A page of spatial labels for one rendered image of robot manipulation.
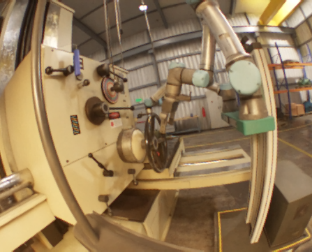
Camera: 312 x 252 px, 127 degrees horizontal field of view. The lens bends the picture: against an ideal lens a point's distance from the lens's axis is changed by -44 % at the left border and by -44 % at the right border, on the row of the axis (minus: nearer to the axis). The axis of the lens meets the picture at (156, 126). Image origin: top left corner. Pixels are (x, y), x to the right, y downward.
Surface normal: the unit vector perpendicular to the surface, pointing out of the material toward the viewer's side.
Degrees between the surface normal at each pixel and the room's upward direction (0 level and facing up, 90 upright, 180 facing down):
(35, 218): 90
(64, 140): 90
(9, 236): 90
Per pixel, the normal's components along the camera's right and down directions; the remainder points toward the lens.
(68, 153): 0.94, -0.15
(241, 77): -0.61, 0.33
